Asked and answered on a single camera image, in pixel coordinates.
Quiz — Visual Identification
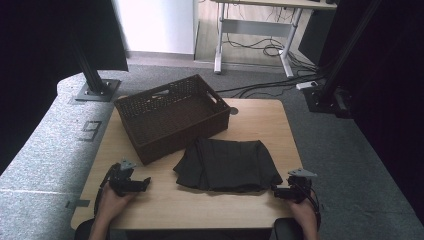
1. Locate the black metal stand with dark base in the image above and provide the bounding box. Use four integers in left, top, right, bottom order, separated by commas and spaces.
302, 0, 384, 119

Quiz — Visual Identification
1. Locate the black curtain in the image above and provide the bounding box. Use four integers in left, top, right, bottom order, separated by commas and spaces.
0, 0, 130, 175
328, 0, 424, 226

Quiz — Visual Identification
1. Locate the white panel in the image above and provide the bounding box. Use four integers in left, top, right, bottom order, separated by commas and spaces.
111, 0, 198, 56

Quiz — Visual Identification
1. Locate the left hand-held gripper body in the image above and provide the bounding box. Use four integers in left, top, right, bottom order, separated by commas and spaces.
108, 158, 138, 197

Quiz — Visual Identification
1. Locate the tangle of black floor cables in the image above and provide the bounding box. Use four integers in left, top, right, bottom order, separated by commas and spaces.
214, 33, 329, 100

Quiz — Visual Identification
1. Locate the person's right hand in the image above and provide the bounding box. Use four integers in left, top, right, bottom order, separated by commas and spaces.
288, 195, 319, 232

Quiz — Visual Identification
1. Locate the person's left hand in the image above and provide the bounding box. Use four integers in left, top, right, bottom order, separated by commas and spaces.
97, 183, 136, 223

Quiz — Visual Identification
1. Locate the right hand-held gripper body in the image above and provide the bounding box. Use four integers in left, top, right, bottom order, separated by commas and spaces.
287, 168, 318, 204

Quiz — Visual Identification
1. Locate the brown woven basket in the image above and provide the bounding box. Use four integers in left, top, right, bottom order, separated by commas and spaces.
113, 73, 232, 166

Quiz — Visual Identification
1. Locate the short dark tape strip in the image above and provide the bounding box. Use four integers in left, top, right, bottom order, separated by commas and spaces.
64, 198, 91, 211

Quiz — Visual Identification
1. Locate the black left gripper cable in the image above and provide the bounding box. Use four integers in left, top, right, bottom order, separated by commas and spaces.
93, 164, 117, 216

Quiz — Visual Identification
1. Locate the black metal stand with base plate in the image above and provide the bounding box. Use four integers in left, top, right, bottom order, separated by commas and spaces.
70, 31, 122, 103

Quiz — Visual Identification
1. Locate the black cabinet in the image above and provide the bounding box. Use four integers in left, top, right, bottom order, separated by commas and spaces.
297, 9, 335, 67

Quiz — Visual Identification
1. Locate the white power strip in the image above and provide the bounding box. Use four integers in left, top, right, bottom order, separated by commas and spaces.
295, 80, 319, 91

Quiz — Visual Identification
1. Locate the white desk frame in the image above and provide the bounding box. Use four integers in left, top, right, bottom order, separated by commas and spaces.
209, 0, 338, 79

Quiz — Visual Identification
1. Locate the dark cloth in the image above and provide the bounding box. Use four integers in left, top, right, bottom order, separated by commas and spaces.
172, 136, 284, 194

